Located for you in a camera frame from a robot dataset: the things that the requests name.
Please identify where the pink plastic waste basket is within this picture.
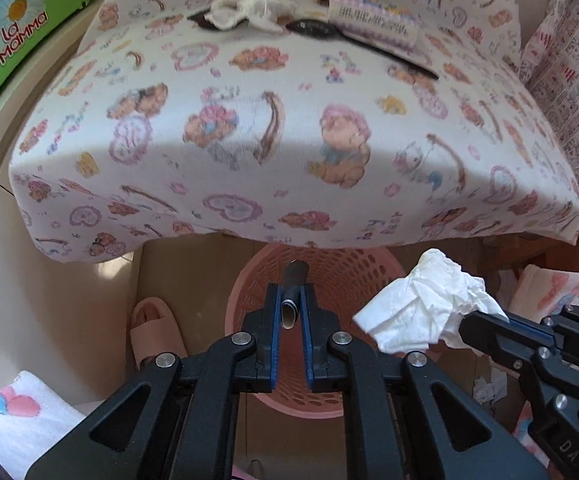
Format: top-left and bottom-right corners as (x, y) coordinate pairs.
(224, 244), (404, 420)

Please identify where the small black wrapper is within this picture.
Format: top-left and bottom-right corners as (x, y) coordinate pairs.
(280, 260), (309, 330)

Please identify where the bear print cloth below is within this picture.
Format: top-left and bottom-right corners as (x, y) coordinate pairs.
(507, 264), (579, 322)

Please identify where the pink patterned tissue pack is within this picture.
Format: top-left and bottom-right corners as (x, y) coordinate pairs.
(327, 0), (419, 49)

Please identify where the white tissue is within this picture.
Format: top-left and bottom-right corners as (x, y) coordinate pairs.
(353, 248), (509, 354)

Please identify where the teddy bear print cloth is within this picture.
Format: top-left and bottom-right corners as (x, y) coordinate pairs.
(9, 0), (579, 262)

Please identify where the white pink towel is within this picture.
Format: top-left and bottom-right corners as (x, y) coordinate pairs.
(0, 370), (84, 479)

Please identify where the pink slipper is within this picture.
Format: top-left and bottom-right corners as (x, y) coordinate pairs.
(129, 297), (188, 370)

